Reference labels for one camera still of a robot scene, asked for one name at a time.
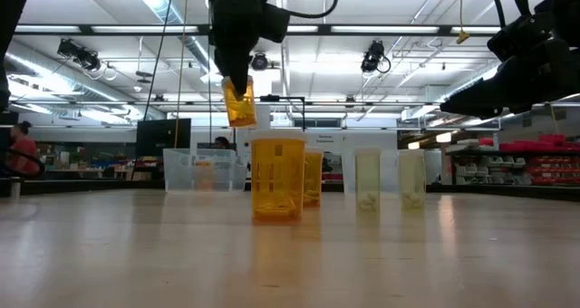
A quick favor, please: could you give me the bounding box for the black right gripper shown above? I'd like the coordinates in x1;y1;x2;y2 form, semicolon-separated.
440;39;580;120

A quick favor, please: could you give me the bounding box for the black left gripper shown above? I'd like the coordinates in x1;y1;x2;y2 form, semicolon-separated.
208;0;265;102

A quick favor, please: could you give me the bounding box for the small pale yellow pill bottle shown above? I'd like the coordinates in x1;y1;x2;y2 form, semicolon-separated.
353;147;382;213
397;149;427;211

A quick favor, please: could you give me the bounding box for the clear plastic bin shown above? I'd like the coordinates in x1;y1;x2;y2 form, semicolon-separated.
341;148;421;196
162;148;249;194

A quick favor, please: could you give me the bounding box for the round black ceiling lamp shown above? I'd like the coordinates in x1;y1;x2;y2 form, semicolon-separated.
251;52;271;72

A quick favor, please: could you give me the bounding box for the white poster board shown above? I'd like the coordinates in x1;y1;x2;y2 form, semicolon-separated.
256;104;272;132

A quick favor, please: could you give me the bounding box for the yellow hanging connector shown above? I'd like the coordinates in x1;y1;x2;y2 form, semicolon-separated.
455;0;471;45

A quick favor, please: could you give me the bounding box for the storage shelf rack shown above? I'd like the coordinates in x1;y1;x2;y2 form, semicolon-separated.
446;133;580;187

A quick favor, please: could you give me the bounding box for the black monitor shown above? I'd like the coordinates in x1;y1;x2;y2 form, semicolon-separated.
135;117;192;159

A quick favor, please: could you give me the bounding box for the black ceiling spotlight cluster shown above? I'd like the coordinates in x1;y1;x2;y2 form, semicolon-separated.
56;38;103;72

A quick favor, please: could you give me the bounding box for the yellow hanging cable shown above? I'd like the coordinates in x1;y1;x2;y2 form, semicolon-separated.
173;0;189;149

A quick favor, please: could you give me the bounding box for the black gantry frame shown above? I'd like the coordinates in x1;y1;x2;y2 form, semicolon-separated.
260;94;306;132

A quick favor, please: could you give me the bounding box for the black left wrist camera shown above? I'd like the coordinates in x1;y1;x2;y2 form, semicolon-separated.
261;2;292;44

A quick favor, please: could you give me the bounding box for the black hanging cable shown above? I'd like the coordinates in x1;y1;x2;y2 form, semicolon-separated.
142;0;177;122

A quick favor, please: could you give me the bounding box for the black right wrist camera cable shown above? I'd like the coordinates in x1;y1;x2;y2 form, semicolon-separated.
482;0;508;29

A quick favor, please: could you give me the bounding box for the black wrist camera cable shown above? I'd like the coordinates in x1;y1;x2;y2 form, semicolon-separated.
285;0;340;20
482;0;508;29

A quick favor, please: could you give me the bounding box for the black left wrist camera cable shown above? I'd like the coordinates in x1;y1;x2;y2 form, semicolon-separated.
285;0;340;20

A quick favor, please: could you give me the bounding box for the silver ceiling duct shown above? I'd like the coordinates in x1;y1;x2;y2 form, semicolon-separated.
126;0;237;87

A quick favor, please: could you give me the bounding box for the black ceiling camera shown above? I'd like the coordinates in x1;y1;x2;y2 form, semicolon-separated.
360;39;392;75

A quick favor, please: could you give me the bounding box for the black aluminium table frame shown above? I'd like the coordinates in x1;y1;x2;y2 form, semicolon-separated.
0;177;580;204

